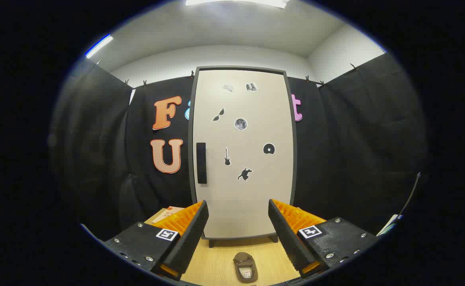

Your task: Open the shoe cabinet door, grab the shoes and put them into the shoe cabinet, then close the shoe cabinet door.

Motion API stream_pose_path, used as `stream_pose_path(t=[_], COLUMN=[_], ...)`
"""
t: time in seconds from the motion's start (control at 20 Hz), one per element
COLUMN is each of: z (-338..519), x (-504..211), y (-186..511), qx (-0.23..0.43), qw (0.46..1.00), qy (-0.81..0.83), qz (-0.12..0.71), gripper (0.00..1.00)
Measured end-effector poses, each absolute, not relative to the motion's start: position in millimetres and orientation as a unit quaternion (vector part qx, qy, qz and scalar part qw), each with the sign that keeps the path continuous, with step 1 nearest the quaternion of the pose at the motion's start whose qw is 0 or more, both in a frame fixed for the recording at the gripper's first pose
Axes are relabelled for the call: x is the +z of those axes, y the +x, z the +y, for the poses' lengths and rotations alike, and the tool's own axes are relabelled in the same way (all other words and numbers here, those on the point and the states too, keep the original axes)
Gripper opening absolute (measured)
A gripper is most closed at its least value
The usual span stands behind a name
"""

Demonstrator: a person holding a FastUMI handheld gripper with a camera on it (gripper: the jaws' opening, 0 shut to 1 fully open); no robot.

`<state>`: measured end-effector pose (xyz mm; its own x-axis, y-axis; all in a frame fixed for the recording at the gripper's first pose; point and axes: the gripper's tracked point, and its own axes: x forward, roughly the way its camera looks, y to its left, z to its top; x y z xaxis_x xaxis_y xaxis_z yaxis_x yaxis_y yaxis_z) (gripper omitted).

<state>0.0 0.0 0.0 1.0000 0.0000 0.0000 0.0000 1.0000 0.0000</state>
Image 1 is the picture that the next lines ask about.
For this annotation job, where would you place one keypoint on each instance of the black backdrop cloth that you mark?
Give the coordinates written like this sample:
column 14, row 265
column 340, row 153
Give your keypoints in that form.
column 336, row 139

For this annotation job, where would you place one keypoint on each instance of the black curved stand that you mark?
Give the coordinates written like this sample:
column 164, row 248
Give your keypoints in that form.
column 411, row 194

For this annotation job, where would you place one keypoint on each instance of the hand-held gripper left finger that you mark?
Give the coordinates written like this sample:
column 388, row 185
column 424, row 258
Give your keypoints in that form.
column 190, row 246

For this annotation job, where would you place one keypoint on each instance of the narrow ceiling light strip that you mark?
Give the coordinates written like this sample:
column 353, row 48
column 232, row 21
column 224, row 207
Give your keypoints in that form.
column 98, row 46

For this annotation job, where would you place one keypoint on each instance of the dark grey shoe cabinet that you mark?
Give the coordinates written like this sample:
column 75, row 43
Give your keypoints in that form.
column 295, row 159

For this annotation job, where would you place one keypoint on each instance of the long ceiling light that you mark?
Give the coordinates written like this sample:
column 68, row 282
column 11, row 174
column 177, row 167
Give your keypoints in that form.
column 236, row 2

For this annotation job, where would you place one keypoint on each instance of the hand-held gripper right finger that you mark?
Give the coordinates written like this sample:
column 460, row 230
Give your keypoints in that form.
column 290, row 246

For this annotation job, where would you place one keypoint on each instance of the white flat board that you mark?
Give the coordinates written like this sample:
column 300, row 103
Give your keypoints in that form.
column 389, row 224

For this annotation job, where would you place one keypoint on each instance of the stack of books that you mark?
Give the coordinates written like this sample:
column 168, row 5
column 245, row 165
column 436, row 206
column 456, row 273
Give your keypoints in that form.
column 169, row 212

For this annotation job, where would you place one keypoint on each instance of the brown fuzzy shoe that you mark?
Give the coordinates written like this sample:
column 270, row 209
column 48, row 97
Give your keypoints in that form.
column 244, row 264

